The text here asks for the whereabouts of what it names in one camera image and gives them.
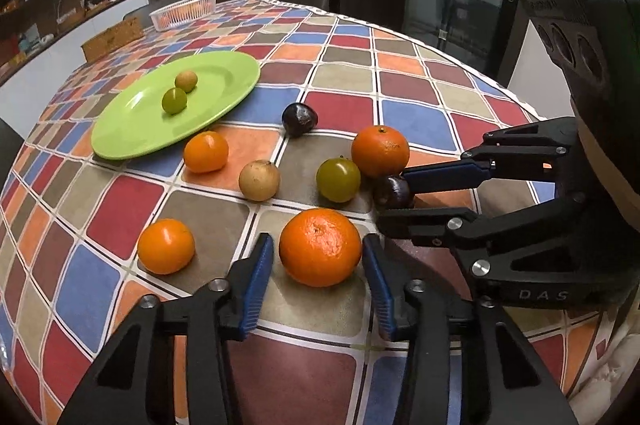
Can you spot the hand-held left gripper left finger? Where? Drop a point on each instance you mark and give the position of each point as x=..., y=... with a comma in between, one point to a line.
x=257, y=275

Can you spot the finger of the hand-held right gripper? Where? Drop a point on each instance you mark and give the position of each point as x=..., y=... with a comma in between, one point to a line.
x=415, y=225
x=440, y=177

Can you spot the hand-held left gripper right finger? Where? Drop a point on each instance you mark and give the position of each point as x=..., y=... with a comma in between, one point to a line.
x=380, y=285

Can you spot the dark purple plum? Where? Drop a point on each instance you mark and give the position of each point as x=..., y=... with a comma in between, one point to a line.
x=299, y=119
x=392, y=192

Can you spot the large orange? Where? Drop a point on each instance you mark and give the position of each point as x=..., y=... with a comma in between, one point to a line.
x=320, y=247

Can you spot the green plum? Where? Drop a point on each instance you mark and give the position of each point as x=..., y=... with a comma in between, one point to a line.
x=338, y=179

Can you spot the tan round fruit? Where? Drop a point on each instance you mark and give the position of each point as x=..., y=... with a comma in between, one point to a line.
x=259, y=180

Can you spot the small orange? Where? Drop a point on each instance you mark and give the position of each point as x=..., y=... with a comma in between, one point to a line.
x=206, y=151

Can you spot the green plate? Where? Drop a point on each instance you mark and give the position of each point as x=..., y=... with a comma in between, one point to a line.
x=150, y=125

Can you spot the small green fruit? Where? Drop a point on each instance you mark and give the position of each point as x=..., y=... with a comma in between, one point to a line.
x=174, y=100

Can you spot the small tan fruit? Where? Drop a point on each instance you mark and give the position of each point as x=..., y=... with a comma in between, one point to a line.
x=186, y=81

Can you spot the pale cloth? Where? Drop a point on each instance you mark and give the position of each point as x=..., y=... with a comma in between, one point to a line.
x=605, y=365

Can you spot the white plastic basket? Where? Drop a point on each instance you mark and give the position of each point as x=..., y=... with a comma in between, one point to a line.
x=165, y=23

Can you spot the heap of tangerines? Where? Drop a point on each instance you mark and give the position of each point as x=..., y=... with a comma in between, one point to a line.
x=187, y=11

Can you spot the brown woven box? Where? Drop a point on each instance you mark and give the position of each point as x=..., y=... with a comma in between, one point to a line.
x=112, y=37

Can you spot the curved white counter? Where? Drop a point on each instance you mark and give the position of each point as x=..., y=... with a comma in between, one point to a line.
x=50, y=50

